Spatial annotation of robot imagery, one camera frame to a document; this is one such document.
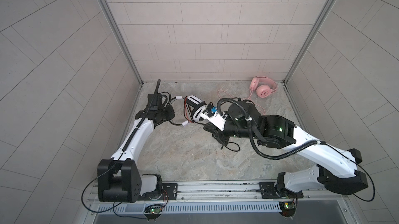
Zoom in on white black headphones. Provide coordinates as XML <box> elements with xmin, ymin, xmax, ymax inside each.
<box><xmin>168</xmin><ymin>95</ymin><xmax>211</xmax><ymax>127</ymax></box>

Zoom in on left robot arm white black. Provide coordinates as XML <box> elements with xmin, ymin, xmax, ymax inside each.
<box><xmin>97</xmin><ymin>106</ymin><xmax>175</xmax><ymax>203</ymax></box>

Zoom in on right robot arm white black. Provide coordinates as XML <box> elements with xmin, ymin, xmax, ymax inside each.
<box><xmin>198</xmin><ymin>98</ymin><xmax>368</xmax><ymax>195</ymax></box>

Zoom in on pink headphones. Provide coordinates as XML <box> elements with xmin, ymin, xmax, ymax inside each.
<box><xmin>249</xmin><ymin>76</ymin><xmax>277</xmax><ymax>98</ymax></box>

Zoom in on ventilation grille strip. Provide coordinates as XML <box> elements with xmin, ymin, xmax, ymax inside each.
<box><xmin>99</xmin><ymin>202</ymin><xmax>282</xmax><ymax>214</ymax></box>

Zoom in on left circuit board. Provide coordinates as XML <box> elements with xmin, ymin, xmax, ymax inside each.
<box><xmin>144</xmin><ymin>204</ymin><xmax>163</xmax><ymax>215</ymax></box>

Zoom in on circuit board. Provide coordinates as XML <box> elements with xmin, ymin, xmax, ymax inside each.
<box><xmin>279</xmin><ymin>202</ymin><xmax>297</xmax><ymax>218</ymax></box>
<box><xmin>144</xmin><ymin>204</ymin><xmax>163</xmax><ymax>215</ymax></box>

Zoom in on right circuit board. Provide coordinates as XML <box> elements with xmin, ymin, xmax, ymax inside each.
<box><xmin>279</xmin><ymin>202</ymin><xmax>297</xmax><ymax>218</ymax></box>

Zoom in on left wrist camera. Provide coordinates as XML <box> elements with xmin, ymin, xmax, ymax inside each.
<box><xmin>148</xmin><ymin>93</ymin><xmax>163</xmax><ymax>111</ymax></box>

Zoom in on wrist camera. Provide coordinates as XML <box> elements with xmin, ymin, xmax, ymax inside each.
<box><xmin>148</xmin><ymin>93</ymin><xmax>163</xmax><ymax>111</ymax></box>
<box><xmin>200</xmin><ymin>103</ymin><xmax>227</xmax><ymax>130</ymax></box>

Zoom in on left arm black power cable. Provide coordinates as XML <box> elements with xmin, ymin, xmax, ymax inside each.
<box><xmin>80</xmin><ymin>79</ymin><xmax>170</xmax><ymax>220</ymax></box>

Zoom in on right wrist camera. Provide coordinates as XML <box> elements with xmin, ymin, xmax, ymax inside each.
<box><xmin>200</xmin><ymin>103</ymin><xmax>227</xmax><ymax>130</ymax></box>

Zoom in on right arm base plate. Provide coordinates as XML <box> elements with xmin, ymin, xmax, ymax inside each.
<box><xmin>257</xmin><ymin>181</ymin><xmax>303</xmax><ymax>199</ymax></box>

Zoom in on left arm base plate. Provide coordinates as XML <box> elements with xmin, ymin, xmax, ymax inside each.
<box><xmin>138</xmin><ymin>183</ymin><xmax>178</xmax><ymax>201</ymax></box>

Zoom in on aluminium mounting rail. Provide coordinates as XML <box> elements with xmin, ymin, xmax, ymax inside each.
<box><xmin>89</xmin><ymin>180</ymin><xmax>349</xmax><ymax>204</ymax></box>

